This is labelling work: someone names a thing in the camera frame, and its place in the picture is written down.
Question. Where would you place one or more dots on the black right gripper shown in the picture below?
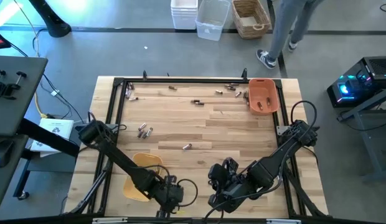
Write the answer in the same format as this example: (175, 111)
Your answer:
(235, 191)

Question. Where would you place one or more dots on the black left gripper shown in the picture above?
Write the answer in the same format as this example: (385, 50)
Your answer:
(171, 194)

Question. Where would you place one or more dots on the yellow plastic bin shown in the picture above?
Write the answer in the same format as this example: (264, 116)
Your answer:
(149, 160)

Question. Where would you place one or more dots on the orange plastic bin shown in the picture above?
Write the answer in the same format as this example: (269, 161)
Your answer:
(264, 90)

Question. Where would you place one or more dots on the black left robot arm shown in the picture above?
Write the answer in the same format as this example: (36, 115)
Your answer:
(118, 155)

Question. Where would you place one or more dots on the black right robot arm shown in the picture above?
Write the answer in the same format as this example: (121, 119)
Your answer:
(274, 161)

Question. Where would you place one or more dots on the white booklet box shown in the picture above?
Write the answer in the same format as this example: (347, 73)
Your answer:
(56, 129)

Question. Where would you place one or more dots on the clear plastic bin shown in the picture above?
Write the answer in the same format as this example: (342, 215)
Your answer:
(211, 21)

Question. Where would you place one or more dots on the woven wicker basket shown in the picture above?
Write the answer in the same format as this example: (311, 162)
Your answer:
(239, 21)

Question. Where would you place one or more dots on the person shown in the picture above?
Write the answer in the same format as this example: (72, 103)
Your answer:
(283, 31)

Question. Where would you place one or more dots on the grey metal side table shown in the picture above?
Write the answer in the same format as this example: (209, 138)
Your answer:
(372, 146)

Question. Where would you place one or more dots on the white stacked plastic bins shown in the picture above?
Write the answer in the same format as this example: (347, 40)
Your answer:
(184, 15)

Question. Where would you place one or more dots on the black desk top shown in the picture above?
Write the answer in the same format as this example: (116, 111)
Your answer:
(6, 186)

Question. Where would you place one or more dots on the white power adapter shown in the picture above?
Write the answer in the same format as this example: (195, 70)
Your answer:
(55, 92)

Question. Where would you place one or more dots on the black computer mouse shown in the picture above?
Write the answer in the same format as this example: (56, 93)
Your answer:
(3, 151)

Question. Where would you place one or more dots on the dark grey desk top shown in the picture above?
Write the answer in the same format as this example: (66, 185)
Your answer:
(18, 102)

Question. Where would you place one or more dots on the black RGB computer tower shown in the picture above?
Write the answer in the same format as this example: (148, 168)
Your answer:
(376, 68)

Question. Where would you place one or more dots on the black clamp device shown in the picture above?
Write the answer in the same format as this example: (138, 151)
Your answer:
(4, 90)

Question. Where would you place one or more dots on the black stand base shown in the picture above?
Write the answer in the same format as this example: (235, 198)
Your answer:
(53, 25)

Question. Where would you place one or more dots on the black device red screen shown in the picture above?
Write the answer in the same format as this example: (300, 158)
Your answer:
(0, 39)

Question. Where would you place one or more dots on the silver frame bracket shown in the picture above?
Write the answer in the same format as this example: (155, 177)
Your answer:
(109, 220)
(283, 221)

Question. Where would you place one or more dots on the black frame clamp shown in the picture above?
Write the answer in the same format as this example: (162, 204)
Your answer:
(244, 74)
(144, 75)

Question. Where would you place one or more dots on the black desk base frame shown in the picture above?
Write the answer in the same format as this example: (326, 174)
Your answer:
(46, 140)

